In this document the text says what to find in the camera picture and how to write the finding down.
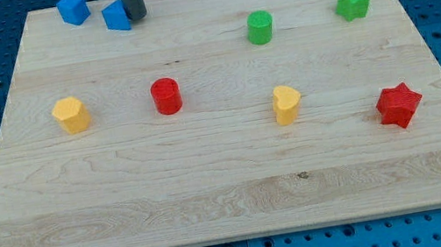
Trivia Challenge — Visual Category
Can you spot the blue triangle block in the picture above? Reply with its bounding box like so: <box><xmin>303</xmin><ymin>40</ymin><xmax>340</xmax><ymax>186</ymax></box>
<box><xmin>102</xmin><ymin>0</ymin><xmax>132</xmax><ymax>31</ymax></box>

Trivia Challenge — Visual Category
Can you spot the blue cube block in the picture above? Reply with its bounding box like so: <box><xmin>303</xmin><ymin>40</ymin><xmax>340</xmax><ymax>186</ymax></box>
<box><xmin>56</xmin><ymin>0</ymin><xmax>90</xmax><ymax>25</ymax></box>

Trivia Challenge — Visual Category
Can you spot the wooden board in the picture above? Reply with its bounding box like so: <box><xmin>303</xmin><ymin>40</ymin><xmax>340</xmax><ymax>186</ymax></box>
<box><xmin>0</xmin><ymin>0</ymin><xmax>441</xmax><ymax>247</ymax></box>

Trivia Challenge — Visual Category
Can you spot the red cylinder block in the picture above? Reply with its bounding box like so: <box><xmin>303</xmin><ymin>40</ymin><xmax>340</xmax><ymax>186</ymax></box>
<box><xmin>150</xmin><ymin>77</ymin><xmax>182</xmax><ymax>115</ymax></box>

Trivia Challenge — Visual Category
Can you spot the yellow heart block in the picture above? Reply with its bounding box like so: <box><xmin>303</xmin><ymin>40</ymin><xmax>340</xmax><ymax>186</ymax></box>
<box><xmin>273</xmin><ymin>85</ymin><xmax>302</xmax><ymax>126</ymax></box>

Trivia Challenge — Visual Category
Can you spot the green cylinder block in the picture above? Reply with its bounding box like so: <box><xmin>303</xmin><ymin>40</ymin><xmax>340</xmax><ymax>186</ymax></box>
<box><xmin>246</xmin><ymin>10</ymin><xmax>273</xmax><ymax>46</ymax></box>

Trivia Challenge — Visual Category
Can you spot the yellow hexagon block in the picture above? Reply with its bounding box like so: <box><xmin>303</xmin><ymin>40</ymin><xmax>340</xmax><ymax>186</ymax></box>
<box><xmin>52</xmin><ymin>96</ymin><xmax>91</xmax><ymax>135</ymax></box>

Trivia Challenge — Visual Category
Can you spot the red star block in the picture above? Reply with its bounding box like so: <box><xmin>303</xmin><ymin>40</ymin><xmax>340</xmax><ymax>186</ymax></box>
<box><xmin>376</xmin><ymin>82</ymin><xmax>423</xmax><ymax>128</ymax></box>

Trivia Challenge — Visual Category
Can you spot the green star block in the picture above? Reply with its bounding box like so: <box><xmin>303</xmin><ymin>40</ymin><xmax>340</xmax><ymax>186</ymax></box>
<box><xmin>336</xmin><ymin>0</ymin><xmax>371</xmax><ymax>22</ymax></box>

